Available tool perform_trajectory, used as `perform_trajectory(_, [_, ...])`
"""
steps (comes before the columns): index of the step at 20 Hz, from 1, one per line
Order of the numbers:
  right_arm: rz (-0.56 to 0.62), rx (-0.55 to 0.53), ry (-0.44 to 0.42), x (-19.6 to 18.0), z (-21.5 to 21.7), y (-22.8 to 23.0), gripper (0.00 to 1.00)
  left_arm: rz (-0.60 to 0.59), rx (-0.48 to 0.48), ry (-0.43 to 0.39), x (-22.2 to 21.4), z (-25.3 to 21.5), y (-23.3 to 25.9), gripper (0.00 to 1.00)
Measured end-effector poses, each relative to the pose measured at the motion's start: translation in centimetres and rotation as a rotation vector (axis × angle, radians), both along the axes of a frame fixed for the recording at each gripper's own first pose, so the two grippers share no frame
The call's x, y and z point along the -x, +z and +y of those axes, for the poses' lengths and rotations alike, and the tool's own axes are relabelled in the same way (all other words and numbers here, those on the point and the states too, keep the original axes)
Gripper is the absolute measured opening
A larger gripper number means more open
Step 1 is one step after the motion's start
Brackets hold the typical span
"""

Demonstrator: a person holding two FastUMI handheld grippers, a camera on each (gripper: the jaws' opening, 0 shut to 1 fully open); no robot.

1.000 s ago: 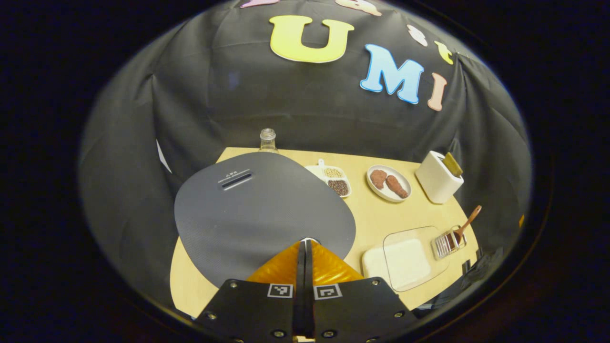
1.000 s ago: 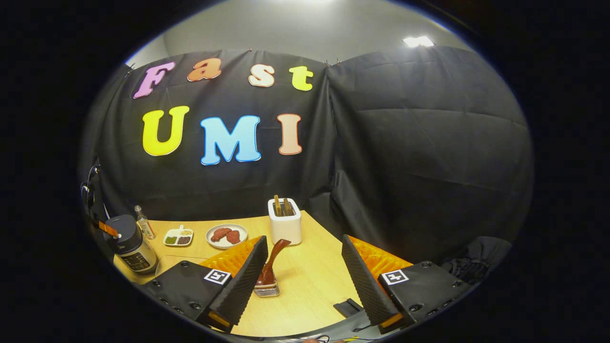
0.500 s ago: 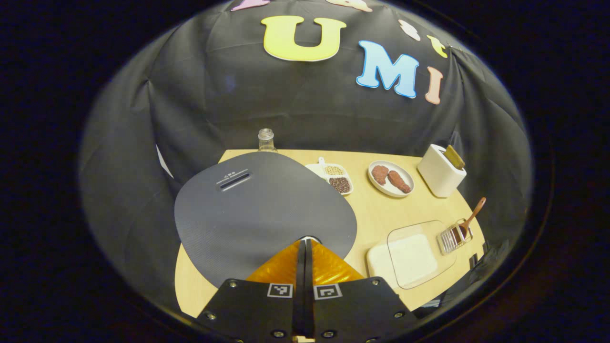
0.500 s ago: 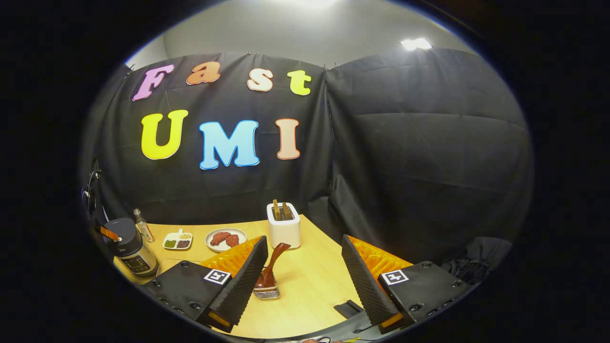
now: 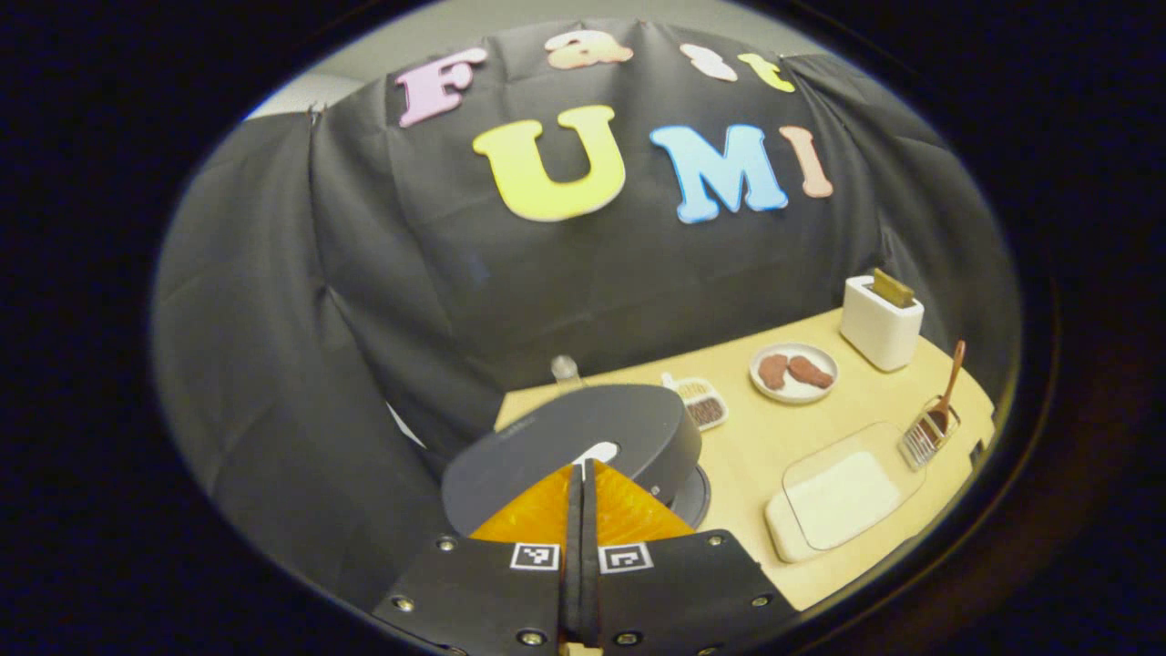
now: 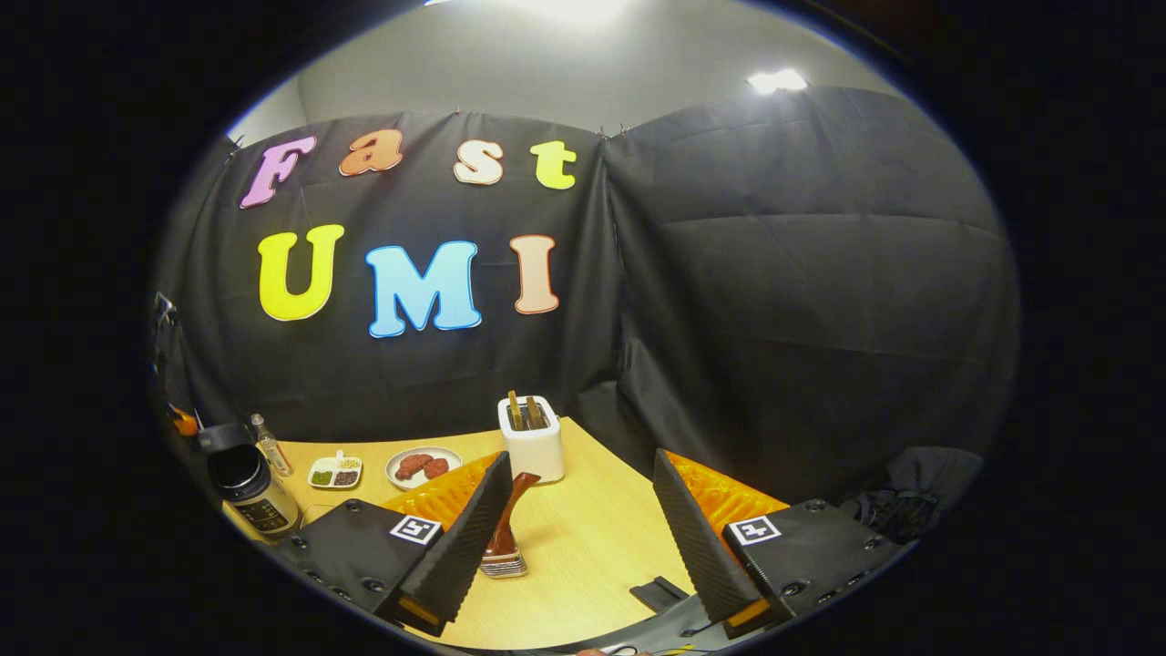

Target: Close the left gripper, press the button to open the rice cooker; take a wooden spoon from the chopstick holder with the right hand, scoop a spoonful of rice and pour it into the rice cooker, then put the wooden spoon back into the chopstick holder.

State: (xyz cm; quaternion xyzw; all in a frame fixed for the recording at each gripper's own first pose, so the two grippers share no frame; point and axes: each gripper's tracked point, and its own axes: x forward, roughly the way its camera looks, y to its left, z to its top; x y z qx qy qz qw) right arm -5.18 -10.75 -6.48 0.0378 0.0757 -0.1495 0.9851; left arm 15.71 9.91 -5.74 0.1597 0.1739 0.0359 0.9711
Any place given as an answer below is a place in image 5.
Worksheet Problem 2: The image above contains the brown toast slice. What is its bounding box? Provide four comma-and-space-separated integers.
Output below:
872, 268, 915, 309

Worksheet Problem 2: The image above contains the clear chopstick holder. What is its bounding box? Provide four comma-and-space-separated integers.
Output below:
898, 396, 962, 472

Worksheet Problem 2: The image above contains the brown wooden spoon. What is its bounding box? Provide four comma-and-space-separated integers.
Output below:
922, 340, 967, 438

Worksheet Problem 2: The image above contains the white toaster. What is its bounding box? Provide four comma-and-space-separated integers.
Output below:
839, 275, 925, 373

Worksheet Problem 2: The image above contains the white round plate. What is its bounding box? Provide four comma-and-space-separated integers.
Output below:
749, 343, 839, 405

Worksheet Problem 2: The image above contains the white divided bean dish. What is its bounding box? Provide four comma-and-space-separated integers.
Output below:
660, 372, 730, 432

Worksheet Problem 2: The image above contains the white rice box clear lid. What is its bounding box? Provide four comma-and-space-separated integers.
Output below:
765, 421, 927, 564

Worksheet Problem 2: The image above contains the dark grey rice cooker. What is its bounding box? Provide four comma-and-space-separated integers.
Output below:
442, 384, 711, 538

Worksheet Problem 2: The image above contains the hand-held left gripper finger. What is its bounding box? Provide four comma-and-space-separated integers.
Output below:
583, 458, 801, 656
372, 460, 584, 656

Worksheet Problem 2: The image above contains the black backdrop cloth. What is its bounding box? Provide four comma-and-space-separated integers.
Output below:
150, 18, 1021, 620

